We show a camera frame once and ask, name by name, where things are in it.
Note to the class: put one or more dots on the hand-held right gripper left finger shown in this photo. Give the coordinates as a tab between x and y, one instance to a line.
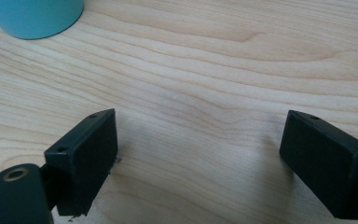
84	165

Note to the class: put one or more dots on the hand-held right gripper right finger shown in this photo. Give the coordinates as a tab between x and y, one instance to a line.
329	165

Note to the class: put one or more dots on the teal cup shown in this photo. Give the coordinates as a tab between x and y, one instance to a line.
34	17

